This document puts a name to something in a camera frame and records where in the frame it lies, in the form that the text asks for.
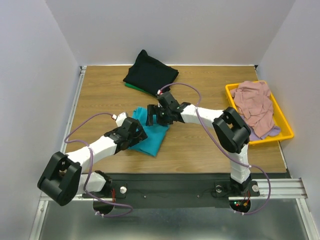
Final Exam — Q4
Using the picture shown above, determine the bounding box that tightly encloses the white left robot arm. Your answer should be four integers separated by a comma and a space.
37, 113, 148, 206

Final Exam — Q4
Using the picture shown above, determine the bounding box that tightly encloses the aluminium left side rail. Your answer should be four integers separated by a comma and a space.
59, 65, 87, 153

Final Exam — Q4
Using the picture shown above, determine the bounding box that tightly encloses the pink t shirt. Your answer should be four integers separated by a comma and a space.
230, 81, 275, 139

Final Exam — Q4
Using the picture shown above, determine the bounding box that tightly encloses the turquoise t shirt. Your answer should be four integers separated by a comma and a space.
129, 107, 170, 157

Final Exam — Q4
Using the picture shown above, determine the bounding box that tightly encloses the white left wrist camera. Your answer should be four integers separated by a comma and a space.
111, 112, 128, 127

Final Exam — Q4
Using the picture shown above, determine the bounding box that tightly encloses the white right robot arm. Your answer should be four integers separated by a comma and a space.
146, 92, 252, 195

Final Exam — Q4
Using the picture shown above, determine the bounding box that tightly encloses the lavender t shirt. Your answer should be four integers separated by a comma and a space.
249, 125, 281, 141

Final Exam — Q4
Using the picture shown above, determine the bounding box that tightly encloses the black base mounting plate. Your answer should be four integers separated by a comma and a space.
94, 173, 260, 209

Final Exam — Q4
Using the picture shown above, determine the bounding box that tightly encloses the folded green t shirt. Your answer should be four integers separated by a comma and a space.
124, 83, 149, 94

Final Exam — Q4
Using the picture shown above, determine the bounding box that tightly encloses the aluminium front frame rail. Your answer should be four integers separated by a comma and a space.
39, 177, 308, 201

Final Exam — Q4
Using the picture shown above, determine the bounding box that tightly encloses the folded black t shirt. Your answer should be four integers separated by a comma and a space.
123, 49, 179, 96

